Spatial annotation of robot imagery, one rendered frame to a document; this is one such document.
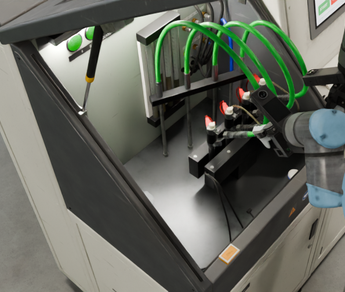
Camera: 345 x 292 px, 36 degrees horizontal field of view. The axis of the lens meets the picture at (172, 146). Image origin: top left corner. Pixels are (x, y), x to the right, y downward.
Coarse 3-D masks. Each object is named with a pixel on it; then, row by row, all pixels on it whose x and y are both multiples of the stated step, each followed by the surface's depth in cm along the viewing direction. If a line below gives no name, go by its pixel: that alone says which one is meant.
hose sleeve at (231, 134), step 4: (228, 132) 146; (232, 132) 145; (236, 132) 143; (240, 132) 142; (244, 132) 140; (228, 136) 146; (232, 136) 144; (236, 136) 143; (240, 136) 142; (244, 136) 140
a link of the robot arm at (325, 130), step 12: (300, 120) 109; (312, 120) 104; (324, 120) 101; (336, 120) 101; (300, 132) 108; (312, 132) 103; (324, 132) 101; (336, 132) 101; (312, 144) 104; (324, 144) 102; (336, 144) 101
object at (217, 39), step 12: (168, 24) 136; (180, 24) 132; (192, 24) 129; (216, 36) 126; (156, 48) 145; (228, 48) 125; (156, 60) 149; (240, 60) 125; (156, 72) 152; (156, 84) 156; (252, 84) 126; (264, 120) 131
